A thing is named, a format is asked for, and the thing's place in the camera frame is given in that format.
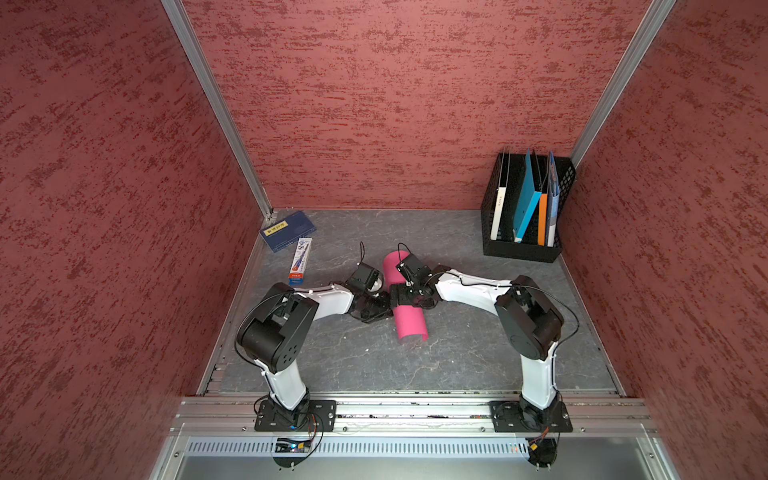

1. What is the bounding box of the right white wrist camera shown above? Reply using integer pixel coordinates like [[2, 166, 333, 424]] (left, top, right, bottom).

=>
[[396, 254, 432, 286]]

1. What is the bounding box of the dark blue box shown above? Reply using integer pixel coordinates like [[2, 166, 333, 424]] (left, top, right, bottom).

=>
[[260, 211, 316, 252]]

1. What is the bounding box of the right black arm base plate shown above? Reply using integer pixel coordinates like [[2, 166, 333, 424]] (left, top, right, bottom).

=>
[[489, 398, 573, 435]]

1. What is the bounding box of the pink rectangular paper sheet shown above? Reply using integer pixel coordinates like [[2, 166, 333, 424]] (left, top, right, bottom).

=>
[[383, 251, 429, 342]]

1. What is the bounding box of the aluminium rail frame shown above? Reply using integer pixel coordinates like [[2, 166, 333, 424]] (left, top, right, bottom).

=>
[[151, 392, 678, 479]]

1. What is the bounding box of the controller board with wires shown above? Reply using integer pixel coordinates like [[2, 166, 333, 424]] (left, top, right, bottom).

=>
[[271, 414, 326, 470], [527, 428, 560, 469]]

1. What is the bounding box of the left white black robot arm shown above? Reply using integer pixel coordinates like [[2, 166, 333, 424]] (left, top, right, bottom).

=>
[[235, 283, 392, 412]]

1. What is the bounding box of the right controller board with wires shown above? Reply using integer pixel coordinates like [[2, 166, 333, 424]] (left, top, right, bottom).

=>
[[527, 428, 560, 469]]

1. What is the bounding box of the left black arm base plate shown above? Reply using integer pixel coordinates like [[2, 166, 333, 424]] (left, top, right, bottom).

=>
[[254, 399, 337, 434]]

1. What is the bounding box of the right aluminium corner post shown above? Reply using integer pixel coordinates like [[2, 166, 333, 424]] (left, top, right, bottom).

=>
[[570, 0, 676, 168]]

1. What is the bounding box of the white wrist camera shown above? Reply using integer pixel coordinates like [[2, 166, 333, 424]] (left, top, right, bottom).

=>
[[396, 254, 432, 286], [345, 262, 384, 295]]

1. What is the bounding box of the blue magazine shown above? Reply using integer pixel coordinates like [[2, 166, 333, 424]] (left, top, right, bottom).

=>
[[546, 152, 560, 247]]

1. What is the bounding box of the left aluminium corner post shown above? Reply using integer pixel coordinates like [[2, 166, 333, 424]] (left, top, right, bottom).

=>
[[161, 0, 274, 220]]

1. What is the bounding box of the white book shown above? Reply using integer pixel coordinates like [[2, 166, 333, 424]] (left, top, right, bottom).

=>
[[490, 153, 509, 240]]

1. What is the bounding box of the teal folder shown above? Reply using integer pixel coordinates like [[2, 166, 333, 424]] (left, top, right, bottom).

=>
[[513, 150, 544, 243]]

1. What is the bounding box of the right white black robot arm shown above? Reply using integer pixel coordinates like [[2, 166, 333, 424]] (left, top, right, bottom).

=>
[[390, 261, 565, 414]]

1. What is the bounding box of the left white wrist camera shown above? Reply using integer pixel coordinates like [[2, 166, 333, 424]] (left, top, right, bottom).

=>
[[345, 262, 384, 295]]

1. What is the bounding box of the aluminium corner post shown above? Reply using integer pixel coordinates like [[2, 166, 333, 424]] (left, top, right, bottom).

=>
[[161, 0, 274, 220], [570, 0, 676, 168]]

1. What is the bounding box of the orange book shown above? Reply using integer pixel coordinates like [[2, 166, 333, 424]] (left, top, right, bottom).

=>
[[537, 193, 548, 246]]

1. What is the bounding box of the left controller board with wires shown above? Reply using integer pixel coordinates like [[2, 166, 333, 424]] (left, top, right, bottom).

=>
[[271, 414, 326, 470]]

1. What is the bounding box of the black mesh file organizer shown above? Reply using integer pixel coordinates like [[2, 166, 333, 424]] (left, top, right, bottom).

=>
[[480, 151, 576, 263]]

